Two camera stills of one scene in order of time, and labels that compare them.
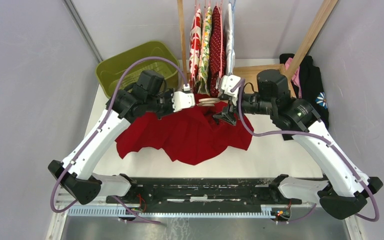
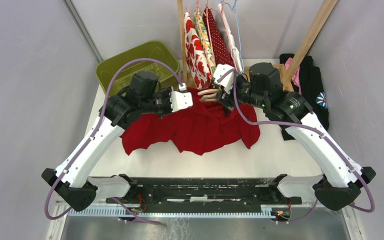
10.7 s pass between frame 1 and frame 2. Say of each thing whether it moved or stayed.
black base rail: stayed
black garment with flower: stayed
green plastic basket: stayed
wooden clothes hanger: moved
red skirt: moved
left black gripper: stayed
